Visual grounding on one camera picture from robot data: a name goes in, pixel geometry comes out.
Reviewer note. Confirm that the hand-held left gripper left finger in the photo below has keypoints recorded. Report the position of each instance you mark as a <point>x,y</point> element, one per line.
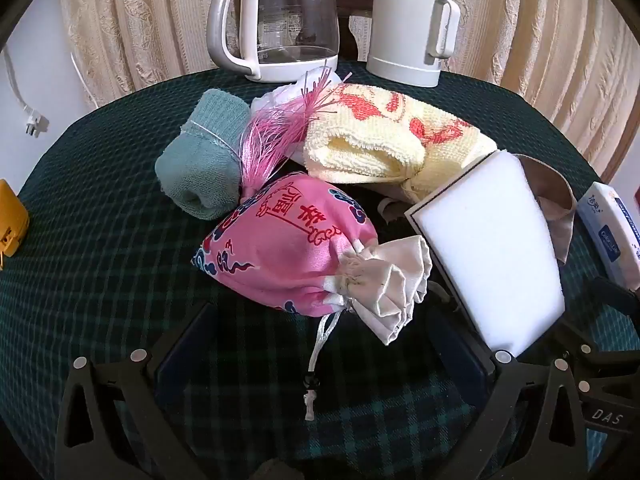
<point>182,355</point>

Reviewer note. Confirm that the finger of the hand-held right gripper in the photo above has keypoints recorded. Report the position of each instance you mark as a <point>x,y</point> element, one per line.
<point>615,350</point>
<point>622,300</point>

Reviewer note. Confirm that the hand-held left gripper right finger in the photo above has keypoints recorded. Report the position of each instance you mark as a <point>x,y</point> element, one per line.
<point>460,355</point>

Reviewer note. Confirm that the white sponge block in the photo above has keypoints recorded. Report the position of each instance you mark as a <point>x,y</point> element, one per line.
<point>485,260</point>

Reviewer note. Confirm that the teal towel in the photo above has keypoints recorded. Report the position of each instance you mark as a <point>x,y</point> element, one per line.
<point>200,170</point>

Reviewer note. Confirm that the yellow towel with red print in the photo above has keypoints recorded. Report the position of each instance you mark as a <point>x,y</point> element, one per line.
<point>360,155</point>

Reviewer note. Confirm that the white plastic bag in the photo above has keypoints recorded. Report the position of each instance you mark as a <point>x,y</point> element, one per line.
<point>272,100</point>

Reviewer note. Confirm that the white and blue tissue pack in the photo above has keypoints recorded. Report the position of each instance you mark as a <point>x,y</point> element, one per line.
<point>610,230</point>

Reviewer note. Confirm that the green plaid tablecloth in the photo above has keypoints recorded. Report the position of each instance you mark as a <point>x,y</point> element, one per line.
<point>100,260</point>

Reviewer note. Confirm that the beige cloth pouch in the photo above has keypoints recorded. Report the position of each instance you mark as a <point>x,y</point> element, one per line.
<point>555,185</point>

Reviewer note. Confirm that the yellow plastic clip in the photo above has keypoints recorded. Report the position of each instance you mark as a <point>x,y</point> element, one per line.
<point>12,220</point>

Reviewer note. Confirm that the white glass kettle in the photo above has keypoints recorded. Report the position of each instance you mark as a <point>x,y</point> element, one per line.
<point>280,67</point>

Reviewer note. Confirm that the beige curtain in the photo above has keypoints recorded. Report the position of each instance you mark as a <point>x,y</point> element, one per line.
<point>150,25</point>

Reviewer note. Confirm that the white thermos jug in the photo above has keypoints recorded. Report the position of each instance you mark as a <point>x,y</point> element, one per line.
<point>400,25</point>

